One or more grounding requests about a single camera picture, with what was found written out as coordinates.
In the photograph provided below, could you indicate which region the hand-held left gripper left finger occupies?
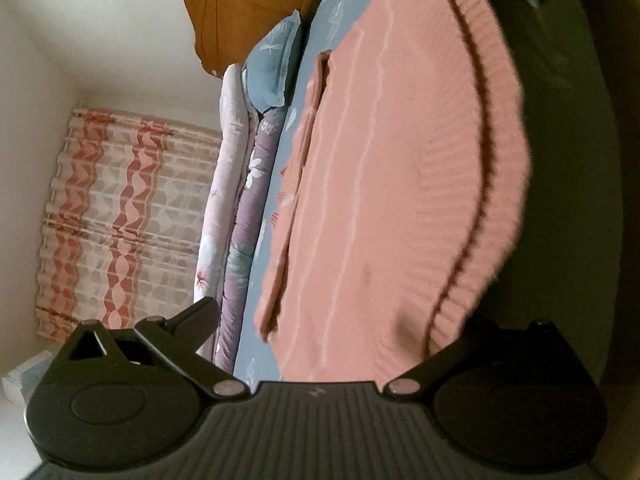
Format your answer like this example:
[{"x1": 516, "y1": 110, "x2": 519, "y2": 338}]
[{"x1": 50, "y1": 297, "x2": 251, "y2": 402}]

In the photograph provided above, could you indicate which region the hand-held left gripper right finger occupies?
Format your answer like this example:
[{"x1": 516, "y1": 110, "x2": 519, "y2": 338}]
[{"x1": 382, "y1": 320, "x2": 590, "y2": 403}]

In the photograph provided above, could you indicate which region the pink striped sweater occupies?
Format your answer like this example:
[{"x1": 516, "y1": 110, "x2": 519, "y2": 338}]
[{"x1": 254, "y1": 0, "x2": 532, "y2": 383}]

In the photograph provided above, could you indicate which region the purple floral quilt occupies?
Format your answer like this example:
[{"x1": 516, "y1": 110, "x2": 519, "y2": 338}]
[{"x1": 212, "y1": 107, "x2": 291, "y2": 366}]

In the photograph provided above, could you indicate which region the patterned lace curtain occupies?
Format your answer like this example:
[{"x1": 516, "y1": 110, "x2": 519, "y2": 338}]
[{"x1": 32, "y1": 105, "x2": 223, "y2": 343}]

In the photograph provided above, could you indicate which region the teal patterned pillow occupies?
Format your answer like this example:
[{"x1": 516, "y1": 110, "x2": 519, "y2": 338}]
[{"x1": 241, "y1": 10, "x2": 303, "y2": 116}]

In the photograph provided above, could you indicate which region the wooden headboard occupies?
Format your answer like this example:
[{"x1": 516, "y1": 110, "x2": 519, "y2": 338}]
[{"x1": 177, "y1": 0, "x2": 346, "y2": 78}]

